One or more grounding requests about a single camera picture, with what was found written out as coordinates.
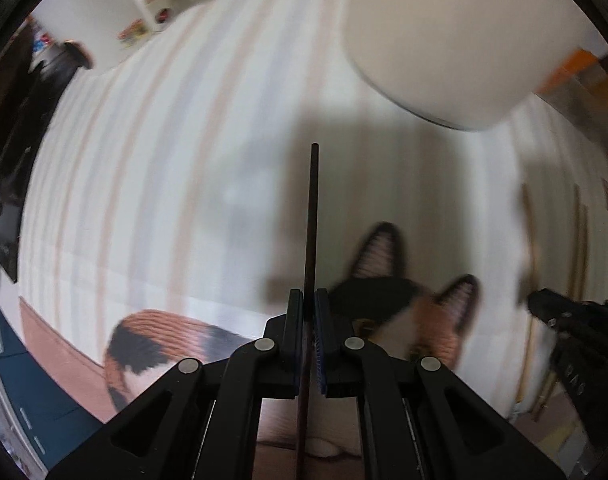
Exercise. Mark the striped cat print tablecloth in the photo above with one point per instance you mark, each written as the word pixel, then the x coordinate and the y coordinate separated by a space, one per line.
pixel 159 185

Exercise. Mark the teal cabinet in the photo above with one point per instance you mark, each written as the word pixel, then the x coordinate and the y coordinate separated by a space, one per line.
pixel 34 385

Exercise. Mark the dark chopstick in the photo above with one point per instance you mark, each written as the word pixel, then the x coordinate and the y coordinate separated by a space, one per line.
pixel 311 220

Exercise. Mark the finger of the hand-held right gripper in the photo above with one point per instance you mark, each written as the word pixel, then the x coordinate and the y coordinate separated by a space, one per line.
pixel 549 305
pixel 584 375

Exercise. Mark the colourful wall stickers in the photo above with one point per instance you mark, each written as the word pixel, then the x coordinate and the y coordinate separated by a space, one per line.
pixel 43 42

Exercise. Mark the light wooden chopstick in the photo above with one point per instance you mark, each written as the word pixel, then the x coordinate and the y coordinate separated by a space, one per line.
pixel 580 240

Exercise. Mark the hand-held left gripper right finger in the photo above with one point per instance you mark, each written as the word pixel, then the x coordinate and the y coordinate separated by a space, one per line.
pixel 321 350

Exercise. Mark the clear plastic organizer tray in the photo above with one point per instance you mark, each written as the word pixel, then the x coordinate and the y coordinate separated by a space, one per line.
pixel 589 115

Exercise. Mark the orange packet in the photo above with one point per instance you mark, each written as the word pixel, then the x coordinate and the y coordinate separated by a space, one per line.
pixel 574 67

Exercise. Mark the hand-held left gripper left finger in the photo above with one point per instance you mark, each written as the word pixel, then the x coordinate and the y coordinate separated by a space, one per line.
pixel 294 340

